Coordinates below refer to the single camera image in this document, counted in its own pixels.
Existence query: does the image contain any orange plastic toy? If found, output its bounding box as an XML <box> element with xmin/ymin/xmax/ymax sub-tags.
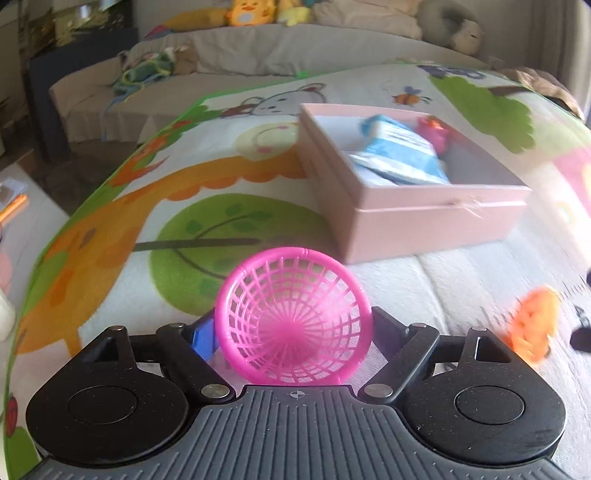
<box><xmin>503</xmin><ymin>287</ymin><xmax>560</xmax><ymax>367</ymax></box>

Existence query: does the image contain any pink plastic net scoop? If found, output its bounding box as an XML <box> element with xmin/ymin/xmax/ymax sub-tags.
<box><xmin>213</xmin><ymin>247</ymin><xmax>374</xmax><ymax>386</ymax></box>

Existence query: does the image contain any blue wet wipes pack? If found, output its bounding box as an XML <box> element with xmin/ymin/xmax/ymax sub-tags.
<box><xmin>349</xmin><ymin>115</ymin><xmax>450</xmax><ymax>185</ymax></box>

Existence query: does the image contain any pink pig toy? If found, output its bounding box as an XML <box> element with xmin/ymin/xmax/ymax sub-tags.
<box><xmin>416</xmin><ymin>115</ymin><xmax>451</xmax><ymax>155</ymax></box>

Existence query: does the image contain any cartoon play mat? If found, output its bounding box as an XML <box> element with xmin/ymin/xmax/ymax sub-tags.
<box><xmin>4</xmin><ymin>64</ymin><xmax>590</xmax><ymax>479</ymax></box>

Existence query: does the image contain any pink cardboard box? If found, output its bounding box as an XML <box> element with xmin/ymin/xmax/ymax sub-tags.
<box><xmin>296</xmin><ymin>103</ymin><xmax>534</xmax><ymax>265</ymax></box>

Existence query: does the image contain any orange pencil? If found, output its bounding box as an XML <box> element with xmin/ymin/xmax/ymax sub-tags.
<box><xmin>0</xmin><ymin>194</ymin><xmax>28</xmax><ymax>222</ymax></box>

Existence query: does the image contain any grey sofa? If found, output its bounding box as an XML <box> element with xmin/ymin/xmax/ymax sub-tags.
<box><xmin>49</xmin><ymin>24</ymin><xmax>484</xmax><ymax>143</ymax></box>

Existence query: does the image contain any green knitted cloth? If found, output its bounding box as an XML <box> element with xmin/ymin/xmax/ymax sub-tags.
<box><xmin>113</xmin><ymin>52</ymin><xmax>174</xmax><ymax>97</ymax></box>

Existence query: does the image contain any white bear plush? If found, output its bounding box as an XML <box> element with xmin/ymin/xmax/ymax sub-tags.
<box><xmin>451</xmin><ymin>20</ymin><xmax>485</xmax><ymax>56</ymax></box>

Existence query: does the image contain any grey neck pillow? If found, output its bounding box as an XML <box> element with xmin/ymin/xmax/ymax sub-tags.
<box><xmin>416</xmin><ymin>0</ymin><xmax>478</xmax><ymax>47</ymax></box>

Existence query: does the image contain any yellow pillow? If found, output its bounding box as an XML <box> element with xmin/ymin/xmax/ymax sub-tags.
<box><xmin>162</xmin><ymin>7</ymin><xmax>228</xmax><ymax>32</ymax></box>

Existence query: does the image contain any beige blanket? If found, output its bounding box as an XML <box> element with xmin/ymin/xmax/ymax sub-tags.
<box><xmin>312</xmin><ymin>0</ymin><xmax>423</xmax><ymax>40</ymax></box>

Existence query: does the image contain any yellow duck plush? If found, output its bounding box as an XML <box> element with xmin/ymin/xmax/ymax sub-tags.
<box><xmin>226</xmin><ymin>0</ymin><xmax>276</xmax><ymax>27</ymax></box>

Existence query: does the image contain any yellow green plush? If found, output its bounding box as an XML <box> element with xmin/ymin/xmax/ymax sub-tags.
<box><xmin>276</xmin><ymin>0</ymin><xmax>315</xmax><ymax>27</ymax></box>

